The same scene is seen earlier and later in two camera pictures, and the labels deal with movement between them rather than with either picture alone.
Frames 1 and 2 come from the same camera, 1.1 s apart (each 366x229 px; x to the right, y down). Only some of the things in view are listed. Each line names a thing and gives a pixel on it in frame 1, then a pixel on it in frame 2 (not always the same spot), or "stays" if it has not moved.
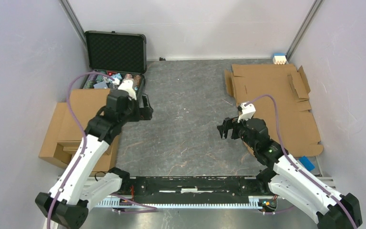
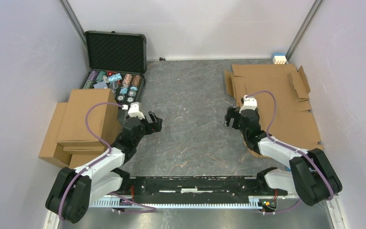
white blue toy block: (279, 58) stays
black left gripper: (142, 113) -> (153, 127)
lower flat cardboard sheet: (290, 88) stays
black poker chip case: (119, 55) stays
